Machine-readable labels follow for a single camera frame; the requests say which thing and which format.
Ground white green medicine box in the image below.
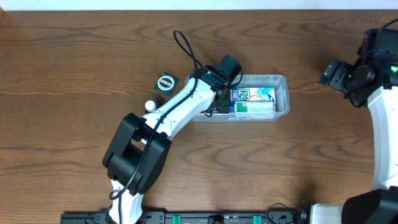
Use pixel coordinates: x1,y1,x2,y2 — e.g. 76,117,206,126
234,101,275,116

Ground blue Kool Fever box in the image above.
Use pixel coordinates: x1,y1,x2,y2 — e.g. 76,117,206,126
229,87,277,113

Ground green square packet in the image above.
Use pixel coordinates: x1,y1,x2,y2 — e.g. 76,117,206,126
154,72,180,96

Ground dark bottle white cap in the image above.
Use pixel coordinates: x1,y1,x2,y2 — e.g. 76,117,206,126
144,100,157,113

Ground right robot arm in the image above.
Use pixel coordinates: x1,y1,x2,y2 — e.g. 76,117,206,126
301,26,397,223

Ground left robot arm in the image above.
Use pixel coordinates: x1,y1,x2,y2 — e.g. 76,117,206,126
103,55,243,223

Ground clear plastic container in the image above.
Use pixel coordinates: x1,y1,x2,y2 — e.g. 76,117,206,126
193,75,290,122

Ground left black cable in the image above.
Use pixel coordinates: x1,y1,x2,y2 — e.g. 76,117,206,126
108,29,200,224

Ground black cable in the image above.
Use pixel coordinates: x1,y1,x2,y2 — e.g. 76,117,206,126
108,29,200,224
381,17,398,29

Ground right black cable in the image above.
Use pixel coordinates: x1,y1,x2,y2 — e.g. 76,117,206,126
381,17,398,29

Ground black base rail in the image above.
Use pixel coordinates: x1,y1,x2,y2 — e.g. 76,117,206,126
60,208,310,224

